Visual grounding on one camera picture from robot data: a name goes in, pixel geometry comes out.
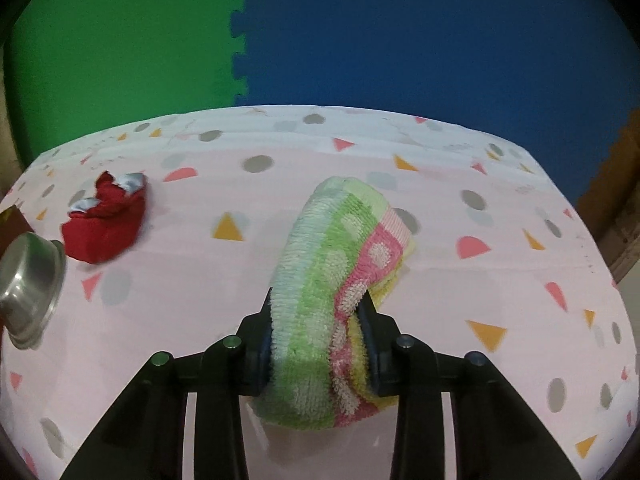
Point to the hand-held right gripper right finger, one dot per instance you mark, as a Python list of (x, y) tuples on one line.
[(375, 355)]

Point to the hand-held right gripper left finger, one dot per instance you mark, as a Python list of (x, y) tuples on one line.
[(261, 355)]

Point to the yellow snack packet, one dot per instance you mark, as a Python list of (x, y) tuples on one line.
[(325, 270)]

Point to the red and gold box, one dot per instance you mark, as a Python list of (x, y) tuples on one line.
[(12, 220)]

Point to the red cloth with silver patches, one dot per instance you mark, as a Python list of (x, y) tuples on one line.
[(100, 230)]

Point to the steel bowl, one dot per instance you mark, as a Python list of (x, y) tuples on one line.
[(30, 285)]

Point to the brown foam mat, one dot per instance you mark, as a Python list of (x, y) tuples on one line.
[(615, 185)]

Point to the blue foam mat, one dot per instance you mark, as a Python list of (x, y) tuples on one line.
[(425, 35)]

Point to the green foam mat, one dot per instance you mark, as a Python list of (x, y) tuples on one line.
[(125, 35)]

